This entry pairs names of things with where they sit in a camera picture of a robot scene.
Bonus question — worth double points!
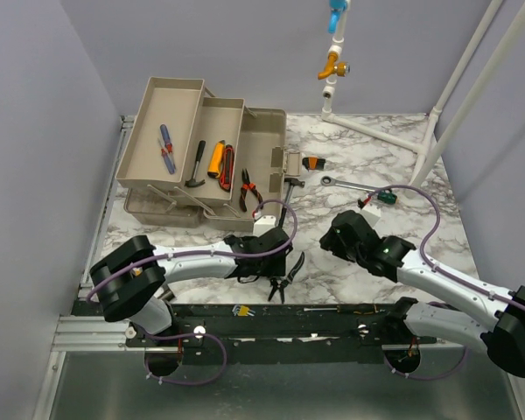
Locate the grey black tin snips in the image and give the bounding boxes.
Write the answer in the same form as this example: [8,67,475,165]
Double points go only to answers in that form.
[267,251,305,305]

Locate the black handled claw hammer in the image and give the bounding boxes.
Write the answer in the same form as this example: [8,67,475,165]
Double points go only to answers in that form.
[277,177,305,228]

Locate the black orange hex key set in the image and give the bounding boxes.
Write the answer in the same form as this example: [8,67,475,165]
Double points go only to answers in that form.
[302,157,326,171]

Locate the orange black needle-nose pliers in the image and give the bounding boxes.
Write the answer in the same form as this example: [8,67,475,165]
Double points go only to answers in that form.
[238,168,265,214]

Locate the red black utility knife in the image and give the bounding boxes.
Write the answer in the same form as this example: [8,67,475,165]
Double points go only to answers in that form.
[219,144,235,192]

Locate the small black handled hammer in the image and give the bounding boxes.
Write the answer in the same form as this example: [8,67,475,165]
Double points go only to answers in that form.
[185,140,206,188]

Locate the orange black utility knife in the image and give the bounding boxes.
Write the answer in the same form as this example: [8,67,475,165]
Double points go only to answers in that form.
[207,140,225,179]

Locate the taupe plastic tool box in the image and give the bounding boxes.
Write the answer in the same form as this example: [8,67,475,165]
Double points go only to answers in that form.
[115,77,302,232]

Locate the small blue clear screwdriver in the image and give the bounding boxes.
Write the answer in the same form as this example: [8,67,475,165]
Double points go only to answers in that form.
[157,137,167,158]

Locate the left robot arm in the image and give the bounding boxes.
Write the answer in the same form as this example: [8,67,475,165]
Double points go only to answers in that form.
[87,227,292,346]

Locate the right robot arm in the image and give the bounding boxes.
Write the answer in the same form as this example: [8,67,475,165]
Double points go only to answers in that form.
[319,210,525,378]

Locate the yellow hex key set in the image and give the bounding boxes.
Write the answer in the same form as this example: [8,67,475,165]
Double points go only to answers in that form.
[232,304,255,317]

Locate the chrome ratchet wrench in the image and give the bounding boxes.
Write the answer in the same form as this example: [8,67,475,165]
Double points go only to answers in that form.
[320,176,376,193]

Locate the long black screwdriver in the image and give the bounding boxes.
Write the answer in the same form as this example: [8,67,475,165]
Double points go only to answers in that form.
[303,304,386,316]

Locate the orange brass faucet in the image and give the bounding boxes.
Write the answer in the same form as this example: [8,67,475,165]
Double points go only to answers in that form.
[317,51,350,80]

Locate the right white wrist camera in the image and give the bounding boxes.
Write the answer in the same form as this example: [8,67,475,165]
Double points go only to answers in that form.
[358,199,382,228]

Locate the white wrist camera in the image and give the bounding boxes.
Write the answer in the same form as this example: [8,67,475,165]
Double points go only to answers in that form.
[358,199,382,228]
[252,212,277,237]

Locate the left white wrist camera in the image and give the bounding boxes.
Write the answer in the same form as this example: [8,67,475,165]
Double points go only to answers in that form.
[252,212,277,237]

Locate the black mounting rail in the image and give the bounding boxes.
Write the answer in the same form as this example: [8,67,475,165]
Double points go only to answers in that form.
[126,298,421,366]

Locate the black metal l bracket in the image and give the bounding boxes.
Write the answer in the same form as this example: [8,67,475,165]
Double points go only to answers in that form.
[160,287,175,302]

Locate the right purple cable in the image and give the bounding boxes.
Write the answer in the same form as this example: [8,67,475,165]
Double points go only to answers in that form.
[362,184,522,382]

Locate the aluminium extrusion frame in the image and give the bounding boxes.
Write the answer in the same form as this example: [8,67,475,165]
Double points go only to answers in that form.
[30,115,135,420]

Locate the blue valve handle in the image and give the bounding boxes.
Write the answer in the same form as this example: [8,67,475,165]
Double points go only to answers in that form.
[327,0,350,34]

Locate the white pvc pipe frame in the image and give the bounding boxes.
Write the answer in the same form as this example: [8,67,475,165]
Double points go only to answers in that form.
[320,1,525,187]

